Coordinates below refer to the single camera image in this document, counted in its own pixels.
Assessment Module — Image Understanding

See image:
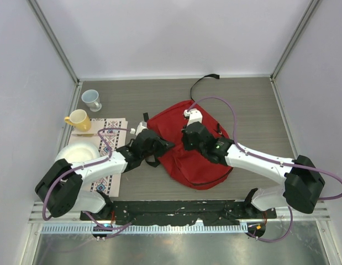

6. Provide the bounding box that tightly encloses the red backpack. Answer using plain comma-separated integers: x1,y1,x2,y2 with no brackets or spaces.
144,98,233,190

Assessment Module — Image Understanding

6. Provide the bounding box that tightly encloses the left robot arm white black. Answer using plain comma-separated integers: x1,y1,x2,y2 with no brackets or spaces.
35,129,175,221

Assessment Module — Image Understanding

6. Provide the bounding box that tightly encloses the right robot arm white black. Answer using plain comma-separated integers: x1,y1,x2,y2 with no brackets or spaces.
182,122,325,218

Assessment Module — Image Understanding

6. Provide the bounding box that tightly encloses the patterned placemat cloth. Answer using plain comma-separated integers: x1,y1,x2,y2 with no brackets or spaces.
68,118,128,198

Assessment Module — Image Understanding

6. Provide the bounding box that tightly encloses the white paper plate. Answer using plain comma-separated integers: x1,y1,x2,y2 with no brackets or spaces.
55,141,100,163

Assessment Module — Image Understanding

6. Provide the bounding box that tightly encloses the yellow mug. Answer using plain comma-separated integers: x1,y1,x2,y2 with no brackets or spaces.
64,109,92,132

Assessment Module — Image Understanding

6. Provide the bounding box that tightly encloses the light blue cup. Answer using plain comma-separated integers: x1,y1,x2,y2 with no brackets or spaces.
81,89,102,112

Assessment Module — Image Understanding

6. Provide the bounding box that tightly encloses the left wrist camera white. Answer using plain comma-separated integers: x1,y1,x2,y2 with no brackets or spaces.
130,121,148,136

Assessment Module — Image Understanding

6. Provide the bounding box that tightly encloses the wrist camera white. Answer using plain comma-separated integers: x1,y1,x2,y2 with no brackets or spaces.
130,121,148,136
183,108,203,126

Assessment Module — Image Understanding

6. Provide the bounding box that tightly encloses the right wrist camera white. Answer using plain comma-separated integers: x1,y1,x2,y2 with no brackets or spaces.
183,108,203,126

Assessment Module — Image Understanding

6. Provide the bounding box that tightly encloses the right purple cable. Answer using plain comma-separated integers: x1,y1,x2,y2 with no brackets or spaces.
187,96,342,243

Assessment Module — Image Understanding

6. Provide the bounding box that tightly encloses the purple cable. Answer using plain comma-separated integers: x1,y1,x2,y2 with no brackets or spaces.
42,127,135,221
187,96,342,243

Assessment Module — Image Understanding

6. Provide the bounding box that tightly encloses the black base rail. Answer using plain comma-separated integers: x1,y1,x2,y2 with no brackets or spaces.
91,200,277,226

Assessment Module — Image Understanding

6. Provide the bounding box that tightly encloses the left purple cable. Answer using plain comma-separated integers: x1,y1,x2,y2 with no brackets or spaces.
42,127,135,221

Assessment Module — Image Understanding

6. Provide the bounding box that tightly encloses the white cable duct strip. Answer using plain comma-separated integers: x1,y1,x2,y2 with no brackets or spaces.
40,222,248,235

